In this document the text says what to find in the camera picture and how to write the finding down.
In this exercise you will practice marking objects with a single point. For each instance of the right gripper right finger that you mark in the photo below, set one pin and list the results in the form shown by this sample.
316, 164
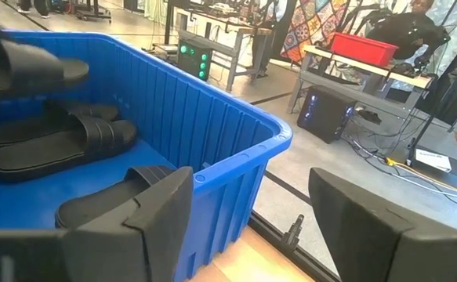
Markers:
369, 243

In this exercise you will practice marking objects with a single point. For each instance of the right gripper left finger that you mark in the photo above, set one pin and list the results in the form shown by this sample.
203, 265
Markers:
153, 243

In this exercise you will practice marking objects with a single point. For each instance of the black rubber slide sandal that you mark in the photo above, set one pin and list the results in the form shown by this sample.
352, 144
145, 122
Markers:
28, 66
102, 199

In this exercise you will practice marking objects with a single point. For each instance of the small black slide sandal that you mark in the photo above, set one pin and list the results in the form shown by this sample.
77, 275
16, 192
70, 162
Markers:
99, 111
55, 156

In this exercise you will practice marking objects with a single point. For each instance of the blue plastic bin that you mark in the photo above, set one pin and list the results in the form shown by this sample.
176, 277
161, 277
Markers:
165, 109

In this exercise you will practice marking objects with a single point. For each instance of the red plastic bin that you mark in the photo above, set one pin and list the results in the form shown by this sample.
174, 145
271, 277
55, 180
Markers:
363, 49

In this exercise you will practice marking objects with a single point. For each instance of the person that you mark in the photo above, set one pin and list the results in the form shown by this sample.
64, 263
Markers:
263, 49
32, 6
404, 31

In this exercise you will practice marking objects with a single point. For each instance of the white flat box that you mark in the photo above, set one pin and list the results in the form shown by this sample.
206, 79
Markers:
434, 160

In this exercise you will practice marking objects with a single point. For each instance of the black stand pole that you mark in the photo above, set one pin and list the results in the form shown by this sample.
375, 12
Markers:
424, 135

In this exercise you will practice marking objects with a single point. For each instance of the black computer tower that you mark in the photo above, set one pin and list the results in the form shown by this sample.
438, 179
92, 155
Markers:
326, 115

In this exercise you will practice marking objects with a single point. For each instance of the wooden top workbench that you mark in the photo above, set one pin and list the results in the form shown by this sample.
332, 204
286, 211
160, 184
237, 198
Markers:
330, 80

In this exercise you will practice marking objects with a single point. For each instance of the black box green lights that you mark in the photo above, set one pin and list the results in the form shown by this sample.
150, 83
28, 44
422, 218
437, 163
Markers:
193, 62

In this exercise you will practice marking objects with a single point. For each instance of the grey metal table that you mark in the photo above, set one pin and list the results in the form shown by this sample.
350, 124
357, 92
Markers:
234, 58

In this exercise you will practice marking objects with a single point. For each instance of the colourful patchwork quilt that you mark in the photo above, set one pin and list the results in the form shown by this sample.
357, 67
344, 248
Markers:
310, 23

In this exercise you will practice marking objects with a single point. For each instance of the black aluminium table frame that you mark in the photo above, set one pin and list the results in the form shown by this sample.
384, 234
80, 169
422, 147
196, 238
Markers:
310, 263

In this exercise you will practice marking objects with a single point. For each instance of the black frame lever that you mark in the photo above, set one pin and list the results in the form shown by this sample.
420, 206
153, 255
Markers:
292, 235

